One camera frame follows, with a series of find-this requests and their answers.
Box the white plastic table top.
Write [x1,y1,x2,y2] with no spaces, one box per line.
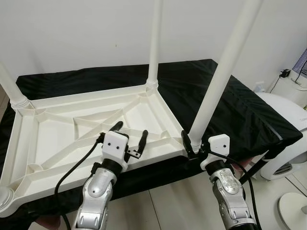
[0,84,198,211]

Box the pink stool seat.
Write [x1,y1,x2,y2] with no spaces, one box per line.
[237,161,254,172]
[34,216,61,230]

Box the white plastic floor object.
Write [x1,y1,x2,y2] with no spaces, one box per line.
[252,92,307,180]

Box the white round flat floor disc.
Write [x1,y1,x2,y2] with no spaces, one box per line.
[278,193,307,230]

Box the white side cabinet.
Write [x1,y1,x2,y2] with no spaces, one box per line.
[274,74,307,96]

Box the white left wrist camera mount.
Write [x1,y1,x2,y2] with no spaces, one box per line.
[102,132,130,168]

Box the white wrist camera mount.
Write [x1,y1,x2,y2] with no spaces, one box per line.
[102,132,130,168]
[201,134,232,169]

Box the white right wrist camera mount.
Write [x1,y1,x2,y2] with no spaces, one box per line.
[201,134,232,169]

